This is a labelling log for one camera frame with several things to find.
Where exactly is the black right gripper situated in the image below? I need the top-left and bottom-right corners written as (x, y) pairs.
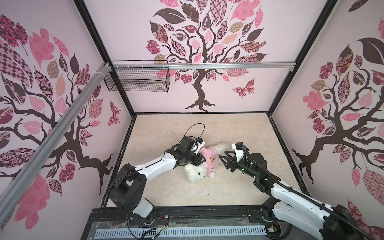
top-left (219, 149), bottom-right (259, 181)

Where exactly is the pink teddy hoodie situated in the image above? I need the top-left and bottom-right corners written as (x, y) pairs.
top-left (199, 146), bottom-right (219, 178)

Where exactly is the white teddy bear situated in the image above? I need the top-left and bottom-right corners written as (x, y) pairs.
top-left (185, 143), bottom-right (229, 183)

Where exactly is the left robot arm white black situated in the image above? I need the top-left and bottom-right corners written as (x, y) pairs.
top-left (106, 136), bottom-right (205, 222)

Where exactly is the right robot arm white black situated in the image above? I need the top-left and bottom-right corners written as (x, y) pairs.
top-left (220, 148), bottom-right (370, 240)

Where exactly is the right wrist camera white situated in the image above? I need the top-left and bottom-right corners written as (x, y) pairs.
top-left (232, 142), bottom-right (247, 162)

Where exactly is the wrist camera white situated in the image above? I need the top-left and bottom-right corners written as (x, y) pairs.
top-left (232, 142), bottom-right (247, 162)
top-left (194, 138), bottom-right (205, 155)

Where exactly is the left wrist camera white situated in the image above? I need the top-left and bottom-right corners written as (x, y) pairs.
top-left (194, 138), bottom-right (205, 155)

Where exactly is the left black camera cable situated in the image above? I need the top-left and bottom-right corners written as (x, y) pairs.
top-left (183, 122), bottom-right (206, 142)

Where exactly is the black wire basket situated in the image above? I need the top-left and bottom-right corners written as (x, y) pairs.
top-left (104, 60), bottom-right (171, 93)

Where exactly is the right black corrugated cable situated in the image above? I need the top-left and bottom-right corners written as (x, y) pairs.
top-left (239, 146), bottom-right (373, 240)

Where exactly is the back aluminium rail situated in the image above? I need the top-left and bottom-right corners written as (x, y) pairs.
top-left (113, 61), bottom-right (296, 70)

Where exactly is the aluminium rail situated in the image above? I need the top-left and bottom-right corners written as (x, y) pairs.
top-left (113, 61), bottom-right (296, 70)
top-left (1, 63), bottom-right (112, 224)

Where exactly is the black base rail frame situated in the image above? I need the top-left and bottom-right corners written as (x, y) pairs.
top-left (81, 203), bottom-right (297, 240)

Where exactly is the white slotted cable duct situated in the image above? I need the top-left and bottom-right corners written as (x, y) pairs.
top-left (94, 226), bottom-right (267, 240)

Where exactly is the left aluminium rail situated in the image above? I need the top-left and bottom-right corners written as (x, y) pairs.
top-left (1, 63), bottom-right (112, 224)

